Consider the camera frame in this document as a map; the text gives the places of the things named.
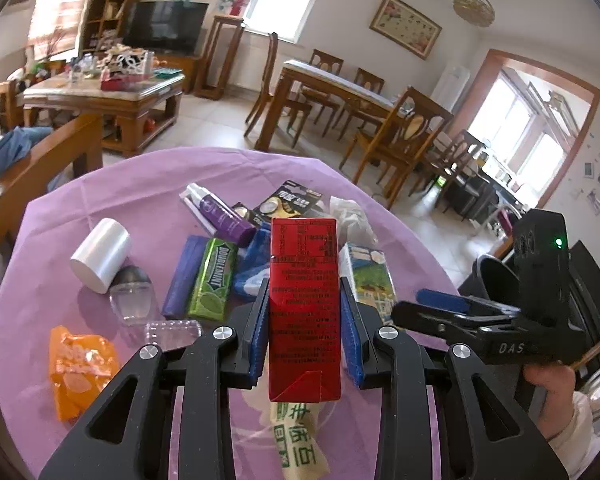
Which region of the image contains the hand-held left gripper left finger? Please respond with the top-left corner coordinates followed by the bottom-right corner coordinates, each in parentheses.
top-left (39, 287), bottom-right (271, 480)

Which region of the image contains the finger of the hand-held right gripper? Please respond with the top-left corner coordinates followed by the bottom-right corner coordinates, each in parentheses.
top-left (416, 287), bottom-right (522, 317)
top-left (391, 301), bottom-right (487, 347)

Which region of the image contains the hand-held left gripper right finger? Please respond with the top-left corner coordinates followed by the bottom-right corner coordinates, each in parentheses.
top-left (339, 276), bottom-right (568, 480)

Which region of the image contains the red drink carton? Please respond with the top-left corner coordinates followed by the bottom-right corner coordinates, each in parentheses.
top-left (269, 217), bottom-right (342, 403)

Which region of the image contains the purple spray bottle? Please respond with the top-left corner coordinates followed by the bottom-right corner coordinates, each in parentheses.
top-left (179, 183), bottom-right (257, 248)

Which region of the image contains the person's right forearm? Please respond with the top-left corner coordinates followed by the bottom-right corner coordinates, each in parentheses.
top-left (550, 392), bottom-right (600, 478)

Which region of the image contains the person's right hand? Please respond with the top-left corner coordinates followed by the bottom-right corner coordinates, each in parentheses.
top-left (522, 362), bottom-right (579, 440)

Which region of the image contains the green and white carton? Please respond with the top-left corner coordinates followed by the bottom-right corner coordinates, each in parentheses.
top-left (339, 242), bottom-right (398, 328)

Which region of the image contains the blue packet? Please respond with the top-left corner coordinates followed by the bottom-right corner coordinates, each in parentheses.
top-left (231, 227), bottom-right (273, 303)

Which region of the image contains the green gum pack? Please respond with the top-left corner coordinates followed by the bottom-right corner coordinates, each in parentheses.
top-left (187, 238), bottom-right (240, 322)

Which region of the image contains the clear plastic blister tray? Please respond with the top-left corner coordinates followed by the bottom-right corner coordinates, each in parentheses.
top-left (145, 319), bottom-right (203, 353)

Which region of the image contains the purple gum pack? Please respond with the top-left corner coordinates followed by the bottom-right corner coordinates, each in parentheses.
top-left (161, 235), bottom-right (212, 320)

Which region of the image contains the dark seat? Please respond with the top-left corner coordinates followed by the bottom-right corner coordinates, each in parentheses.
top-left (445, 180), bottom-right (502, 222)

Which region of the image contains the crumpled clear plastic bag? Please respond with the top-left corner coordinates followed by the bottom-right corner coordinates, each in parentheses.
top-left (327, 196), bottom-right (381, 251)

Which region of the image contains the small coin battery card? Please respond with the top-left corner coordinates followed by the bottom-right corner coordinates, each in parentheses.
top-left (230, 201), bottom-right (272, 231)

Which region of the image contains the green printed paper wrapper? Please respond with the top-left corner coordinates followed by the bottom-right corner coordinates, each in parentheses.
top-left (270, 400), bottom-right (331, 480)

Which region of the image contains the small clear bottle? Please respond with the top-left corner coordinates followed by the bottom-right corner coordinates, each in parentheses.
top-left (109, 266), bottom-right (158, 322)

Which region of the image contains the black coin battery card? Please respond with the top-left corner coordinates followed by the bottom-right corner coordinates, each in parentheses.
top-left (257, 180), bottom-right (323, 219)

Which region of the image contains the balcony window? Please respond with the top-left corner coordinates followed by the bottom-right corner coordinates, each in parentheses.
top-left (467, 67), bottom-right (581, 201)

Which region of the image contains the white cylinder cap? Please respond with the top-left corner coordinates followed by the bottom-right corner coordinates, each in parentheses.
top-left (70, 217), bottom-right (132, 295)

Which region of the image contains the orange snack wrapper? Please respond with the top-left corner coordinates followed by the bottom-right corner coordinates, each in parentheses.
top-left (48, 326), bottom-right (121, 423)

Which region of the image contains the purple tablecloth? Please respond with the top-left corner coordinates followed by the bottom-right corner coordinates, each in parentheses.
top-left (0, 146), bottom-right (463, 480)

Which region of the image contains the white standing air conditioner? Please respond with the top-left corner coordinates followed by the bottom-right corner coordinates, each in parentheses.
top-left (430, 64), bottom-right (470, 111)

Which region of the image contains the wooden dining table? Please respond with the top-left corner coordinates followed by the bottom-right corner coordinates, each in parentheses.
top-left (255, 59), bottom-right (401, 153)

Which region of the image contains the wooden coffee table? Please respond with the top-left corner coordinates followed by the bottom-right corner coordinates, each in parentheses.
top-left (22, 67), bottom-right (187, 158)

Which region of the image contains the wooden sofa armrest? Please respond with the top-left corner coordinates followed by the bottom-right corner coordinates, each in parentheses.
top-left (0, 112), bottom-right (105, 271)

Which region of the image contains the ceiling lamp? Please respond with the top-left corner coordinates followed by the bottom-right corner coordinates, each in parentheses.
top-left (452, 0), bottom-right (496, 28)

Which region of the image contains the white lattice basket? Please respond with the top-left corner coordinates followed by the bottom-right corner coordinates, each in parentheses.
top-left (102, 46), bottom-right (156, 81)

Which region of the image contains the blue cloth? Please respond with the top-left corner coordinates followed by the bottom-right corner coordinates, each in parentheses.
top-left (0, 126), bottom-right (56, 196)

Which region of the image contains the tall wooden stand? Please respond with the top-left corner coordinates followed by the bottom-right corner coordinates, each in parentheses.
top-left (195, 15), bottom-right (245, 101)

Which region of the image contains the black television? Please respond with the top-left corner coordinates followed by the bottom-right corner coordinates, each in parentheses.
top-left (122, 0), bottom-right (210, 57)

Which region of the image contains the window blind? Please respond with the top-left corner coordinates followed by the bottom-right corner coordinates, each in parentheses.
top-left (27, 0), bottom-right (106, 61)

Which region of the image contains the framed wall picture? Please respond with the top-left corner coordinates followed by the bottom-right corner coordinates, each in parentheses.
top-left (369, 0), bottom-right (443, 61)

